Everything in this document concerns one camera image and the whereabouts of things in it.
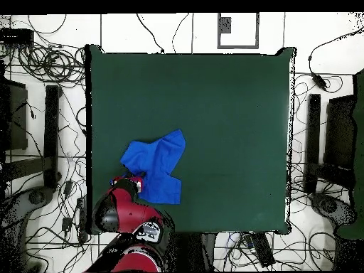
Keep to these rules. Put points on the blue shirt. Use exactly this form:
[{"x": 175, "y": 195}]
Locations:
[{"x": 156, "y": 165}]

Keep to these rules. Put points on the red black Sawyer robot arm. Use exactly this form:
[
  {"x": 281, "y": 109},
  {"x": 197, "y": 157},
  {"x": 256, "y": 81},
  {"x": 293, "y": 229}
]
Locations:
[{"x": 125, "y": 210}]

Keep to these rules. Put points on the flat black device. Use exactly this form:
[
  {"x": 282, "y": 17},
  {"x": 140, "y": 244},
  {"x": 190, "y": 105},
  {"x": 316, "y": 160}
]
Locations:
[{"x": 15, "y": 36}]

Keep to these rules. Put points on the narrow black power strip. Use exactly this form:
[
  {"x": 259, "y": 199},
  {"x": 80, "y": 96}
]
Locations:
[{"x": 82, "y": 219}]

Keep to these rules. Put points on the small black plug adapter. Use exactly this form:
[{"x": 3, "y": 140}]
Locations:
[{"x": 66, "y": 224}]

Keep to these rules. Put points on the black stand bar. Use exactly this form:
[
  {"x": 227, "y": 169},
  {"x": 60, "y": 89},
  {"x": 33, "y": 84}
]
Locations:
[
  {"x": 313, "y": 136},
  {"x": 51, "y": 136}
]

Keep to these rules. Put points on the dark green table cloth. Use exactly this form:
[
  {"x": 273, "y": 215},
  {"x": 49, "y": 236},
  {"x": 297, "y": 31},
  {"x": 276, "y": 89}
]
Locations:
[{"x": 227, "y": 113}]

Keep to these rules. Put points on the black box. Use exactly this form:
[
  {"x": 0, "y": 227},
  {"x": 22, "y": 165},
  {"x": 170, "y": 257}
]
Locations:
[
  {"x": 339, "y": 133},
  {"x": 17, "y": 119}
]

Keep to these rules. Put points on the small grey square plate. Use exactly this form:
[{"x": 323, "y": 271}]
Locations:
[{"x": 225, "y": 25}]

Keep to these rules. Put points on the black power adapter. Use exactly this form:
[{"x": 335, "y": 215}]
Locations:
[{"x": 319, "y": 81}]

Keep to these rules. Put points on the green cloth sheet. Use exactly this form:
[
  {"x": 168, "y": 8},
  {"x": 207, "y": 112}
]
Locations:
[{"x": 359, "y": 142}]

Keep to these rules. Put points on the grey square floor frame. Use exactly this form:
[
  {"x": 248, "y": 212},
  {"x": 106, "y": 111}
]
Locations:
[{"x": 238, "y": 46}]

